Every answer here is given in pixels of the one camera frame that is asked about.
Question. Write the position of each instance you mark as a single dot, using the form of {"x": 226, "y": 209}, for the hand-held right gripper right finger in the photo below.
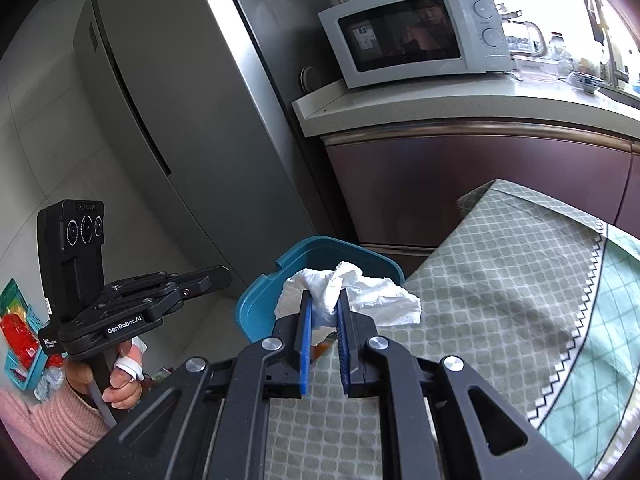
{"x": 344, "y": 350}

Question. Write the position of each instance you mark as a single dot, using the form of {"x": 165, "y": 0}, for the person's left forearm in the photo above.
{"x": 40, "y": 435}

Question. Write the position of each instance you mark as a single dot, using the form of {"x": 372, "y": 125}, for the person's left hand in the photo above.
{"x": 125, "y": 392}

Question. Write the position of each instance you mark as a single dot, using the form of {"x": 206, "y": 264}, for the brown kitchen counter cabinet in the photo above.
{"x": 450, "y": 170}

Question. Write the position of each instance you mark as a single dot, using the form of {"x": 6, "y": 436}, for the patterned green yellow tablecloth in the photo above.
{"x": 500, "y": 310}

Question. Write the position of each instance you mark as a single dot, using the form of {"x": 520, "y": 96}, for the round grey plate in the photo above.
{"x": 310, "y": 80}

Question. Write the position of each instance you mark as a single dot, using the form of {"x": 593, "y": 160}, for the red plastic packet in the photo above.
{"x": 17, "y": 335}

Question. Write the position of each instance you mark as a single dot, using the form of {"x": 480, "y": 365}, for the grey refrigerator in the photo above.
{"x": 200, "y": 110}

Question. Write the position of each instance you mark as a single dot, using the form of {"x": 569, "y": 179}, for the teal plastic bin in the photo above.
{"x": 260, "y": 305}

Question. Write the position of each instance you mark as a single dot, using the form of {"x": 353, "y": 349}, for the teal plastic basket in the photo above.
{"x": 35, "y": 360}

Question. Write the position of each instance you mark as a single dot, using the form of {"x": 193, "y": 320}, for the clear plastic container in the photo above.
{"x": 537, "y": 67}

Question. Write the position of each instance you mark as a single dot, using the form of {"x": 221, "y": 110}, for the orange peel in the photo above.
{"x": 322, "y": 347}

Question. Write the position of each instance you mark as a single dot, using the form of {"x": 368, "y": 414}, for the white tissue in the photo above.
{"x": 380, "y": 300}

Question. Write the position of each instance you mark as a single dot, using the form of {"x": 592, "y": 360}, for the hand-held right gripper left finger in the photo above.
{"x": 306, "y": 350}

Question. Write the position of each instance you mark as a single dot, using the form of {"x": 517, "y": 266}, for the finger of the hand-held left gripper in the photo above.
{"x": 210, "y": 287}
{"x": 200, "y": 274}

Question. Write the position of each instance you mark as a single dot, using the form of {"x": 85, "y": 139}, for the blue patterned bowl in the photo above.
{"x": 585, "y": 81}

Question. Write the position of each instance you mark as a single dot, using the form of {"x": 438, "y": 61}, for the glass electric kettle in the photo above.
{"x": 525, "y": 40}

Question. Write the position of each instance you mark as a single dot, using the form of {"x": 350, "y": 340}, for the white microwave oven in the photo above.
{"x": 400, "y": 30}

